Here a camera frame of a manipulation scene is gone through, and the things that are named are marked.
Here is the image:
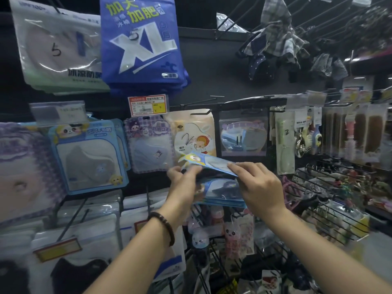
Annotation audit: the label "stack of blue cartoon packets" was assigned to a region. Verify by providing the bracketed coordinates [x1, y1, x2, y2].
[194, 178, 247, 209]

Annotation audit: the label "clear tag holder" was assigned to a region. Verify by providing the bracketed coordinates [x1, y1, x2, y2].
[286, 94, 308, 110]
[306, 90, 327, 107]

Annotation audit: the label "cartoon sticker card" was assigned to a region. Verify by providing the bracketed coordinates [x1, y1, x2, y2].
[260, 269, 282, 294]

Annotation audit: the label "pink bunny keychain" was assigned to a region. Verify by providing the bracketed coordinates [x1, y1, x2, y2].
[223, 222, 245, 261]

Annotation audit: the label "blue white bunny toy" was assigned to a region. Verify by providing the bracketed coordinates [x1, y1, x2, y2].
[191, 229, 210, 250]

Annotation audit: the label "purple checked packet pink mask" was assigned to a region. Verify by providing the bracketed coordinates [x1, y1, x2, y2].
[0, 122, 67, 225]

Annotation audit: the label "silver keyring bunch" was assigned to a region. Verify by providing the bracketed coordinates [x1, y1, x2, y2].
[294, 128, 310, 159]

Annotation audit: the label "crumpled clear packet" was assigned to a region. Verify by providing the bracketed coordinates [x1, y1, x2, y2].
[216, 12, 249, 33]

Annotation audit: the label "bunch of grey checked scrunchies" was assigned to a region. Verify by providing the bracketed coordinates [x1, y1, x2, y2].
[309, 51, 350, 82]

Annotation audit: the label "person's right hand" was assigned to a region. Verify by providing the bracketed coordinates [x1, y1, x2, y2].
[227, 162, 287, 225]

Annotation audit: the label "cream cartoon girl packet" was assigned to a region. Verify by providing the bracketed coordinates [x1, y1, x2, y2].
[165, 108, 217, 163]

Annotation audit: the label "pink plush toy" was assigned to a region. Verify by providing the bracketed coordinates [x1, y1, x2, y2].
[281, 176, 305, 212]

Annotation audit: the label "navy dotted headband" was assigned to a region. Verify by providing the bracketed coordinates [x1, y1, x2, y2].
[247, 53, 278, 83]

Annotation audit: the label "pale green mask packet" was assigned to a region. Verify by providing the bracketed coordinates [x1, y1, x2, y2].
[8, 0, 110, 96]

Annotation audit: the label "dark beaded bracelet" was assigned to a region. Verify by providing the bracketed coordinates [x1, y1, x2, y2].
[147, 211, 176, 247]

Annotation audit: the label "assorted small hair clips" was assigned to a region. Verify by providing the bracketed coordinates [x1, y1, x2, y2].
[306, 163, 392, 218]

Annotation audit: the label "clear holder white paper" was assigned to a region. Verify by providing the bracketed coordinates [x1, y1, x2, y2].
[29, 100, 89, 127]

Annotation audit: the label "pale tall packet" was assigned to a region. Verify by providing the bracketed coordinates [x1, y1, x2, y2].
[274, 108, 296, 176]

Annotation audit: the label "pale yellow price tag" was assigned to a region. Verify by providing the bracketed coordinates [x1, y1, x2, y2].
[339, 88, 359, 103]
[356, 90, 374, 103]

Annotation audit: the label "person's left forearm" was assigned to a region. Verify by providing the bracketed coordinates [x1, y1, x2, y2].
[85, 217, 172, 294]

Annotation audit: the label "small pink cap bottle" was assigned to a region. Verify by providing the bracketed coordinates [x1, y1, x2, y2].
[210, 206, 226, 227]

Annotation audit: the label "white price tag with barcode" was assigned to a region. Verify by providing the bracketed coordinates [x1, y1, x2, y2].
[127, 94, 169, 117]

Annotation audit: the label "white spiky hairbrush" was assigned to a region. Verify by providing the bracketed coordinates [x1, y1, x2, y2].
[302, 128, 315, 155]

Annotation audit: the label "blue cartoon packet grey mask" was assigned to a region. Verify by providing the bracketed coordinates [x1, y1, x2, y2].
[48, 119, 130, 196]

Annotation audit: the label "clear packet purple trim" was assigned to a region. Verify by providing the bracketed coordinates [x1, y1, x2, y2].
[219, 109, 270, 158]

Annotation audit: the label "person's left hand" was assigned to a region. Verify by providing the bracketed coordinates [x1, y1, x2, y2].
[158, 164, 204, 229]

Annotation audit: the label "purple checked packet blue mask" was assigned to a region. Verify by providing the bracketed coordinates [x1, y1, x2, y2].
[124, 114, 176, 174]

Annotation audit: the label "row of brown comb packets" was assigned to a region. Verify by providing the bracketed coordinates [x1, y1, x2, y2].
[321, 102, 392, 169]

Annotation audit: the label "navy cartoon hairbrush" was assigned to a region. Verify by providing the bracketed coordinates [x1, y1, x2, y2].
[313, 125, 324, 155]

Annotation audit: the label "blue cartoon packet cream mask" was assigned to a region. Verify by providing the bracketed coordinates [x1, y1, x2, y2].
[178, 151, 239, 177]

